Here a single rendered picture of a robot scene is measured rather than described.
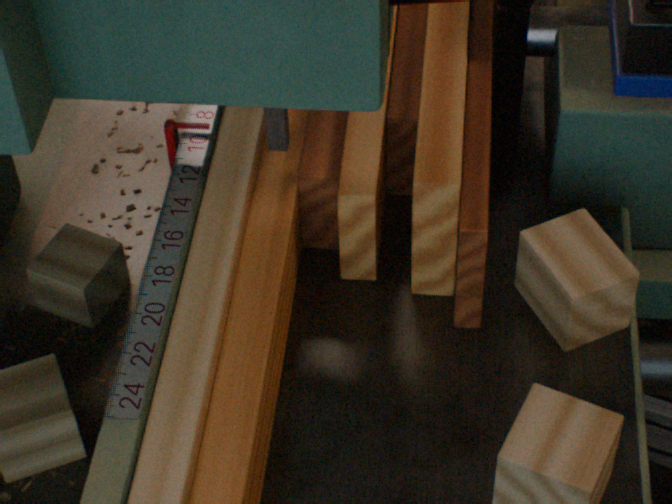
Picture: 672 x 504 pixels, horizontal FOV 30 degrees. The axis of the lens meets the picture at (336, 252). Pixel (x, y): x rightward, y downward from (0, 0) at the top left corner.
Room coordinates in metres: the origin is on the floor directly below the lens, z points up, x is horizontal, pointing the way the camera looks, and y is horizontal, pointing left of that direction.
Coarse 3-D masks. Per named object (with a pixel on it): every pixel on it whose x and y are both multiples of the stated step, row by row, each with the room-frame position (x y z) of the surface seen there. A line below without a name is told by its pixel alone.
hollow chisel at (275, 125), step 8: (272, 112) 0.42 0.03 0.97; (280, 112) 0.42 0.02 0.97; (272, 120) 0.42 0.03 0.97; (280, 120) 0.42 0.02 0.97; (288, 120) 0.43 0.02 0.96; (272, 128) 0.42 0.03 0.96; (280, 128) 0.42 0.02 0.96; (288, 128) 0.43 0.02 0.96; (272, 136) 0.42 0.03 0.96; (280, 136) 0.42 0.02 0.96; (288, 136) 0.42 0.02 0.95; (272, 144) 0.42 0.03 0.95; (280, 144) 0.42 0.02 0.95; (288, 144) 0.42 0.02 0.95
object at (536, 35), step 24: (504, 24) 0.46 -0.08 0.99; (528, 24) 0.46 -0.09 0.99; (552, 24) 0.49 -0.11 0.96; (576, 24) 0.49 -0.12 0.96; (600, 24) 0.49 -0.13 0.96; (504, 48) 0.46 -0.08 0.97; (528, 48) 0.49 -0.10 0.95; (552, 48) 0.49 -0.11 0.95; (504, 72) 0.46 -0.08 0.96; (504, 96) 0.46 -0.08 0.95; (504, 120) 0.46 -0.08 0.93; (504, 144) 0.46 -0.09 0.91
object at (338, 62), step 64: (64, 0) 0.40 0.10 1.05; (128, 0) 0.40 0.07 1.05; (192, 0) 0.39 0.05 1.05; (256, 0) 0.39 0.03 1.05; (320, 0) 0.39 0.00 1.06; (384, 0) 0.39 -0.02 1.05; (64, 64) 0.40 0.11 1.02; (128, 64) 0.40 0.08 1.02; (192, 64) 0.39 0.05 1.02; (256, 64) 0.39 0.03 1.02; (320, 64) 0.39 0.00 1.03; (384, 64) 0.39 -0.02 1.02
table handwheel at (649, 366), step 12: (648, 336) 0.40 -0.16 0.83; (660, 336) 0.40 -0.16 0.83; (648, 348) 0.39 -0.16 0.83; (660, 348) 0.39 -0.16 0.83; (648, 360) 0.39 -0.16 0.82; (660, 360) 0.39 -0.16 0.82; (648, 372) 0.39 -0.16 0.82; (660, 372) 0.38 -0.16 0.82; (648, 384) 0.38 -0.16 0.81; (660, 384) 0.38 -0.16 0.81
